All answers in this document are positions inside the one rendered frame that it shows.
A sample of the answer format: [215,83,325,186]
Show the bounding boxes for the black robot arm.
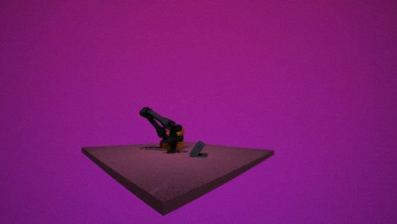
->
[139,107,183,142]

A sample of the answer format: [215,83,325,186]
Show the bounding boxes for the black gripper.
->
[164,133,179,151]

